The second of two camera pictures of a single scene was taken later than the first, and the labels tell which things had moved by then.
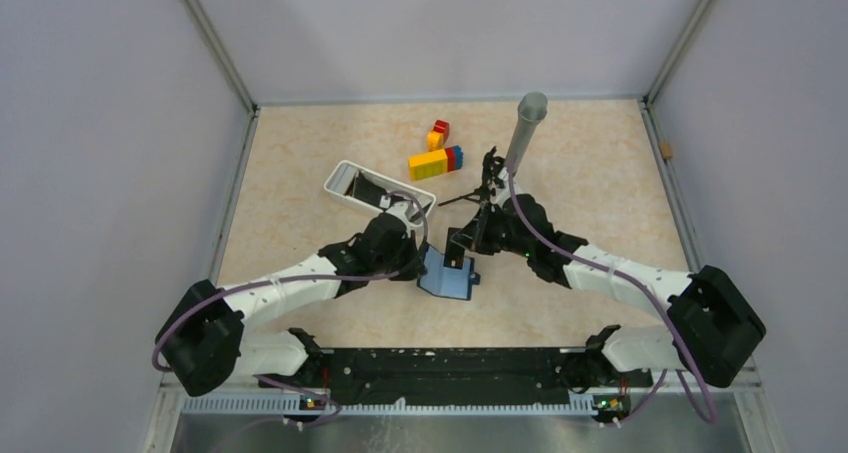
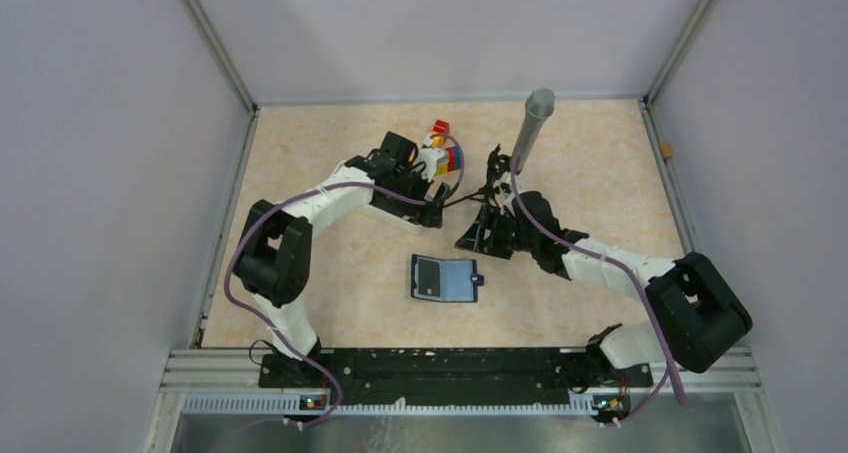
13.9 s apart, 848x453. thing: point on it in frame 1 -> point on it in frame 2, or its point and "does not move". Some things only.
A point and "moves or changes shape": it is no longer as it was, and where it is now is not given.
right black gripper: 475,238 does not move
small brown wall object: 666,150 does not move
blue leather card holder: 441,281 moves or changes shape
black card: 453,254 -> 429,282
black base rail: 457,373 does not move
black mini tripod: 491,181 does not move
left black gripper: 409,243 -> 430,215
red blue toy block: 454,157 does not move
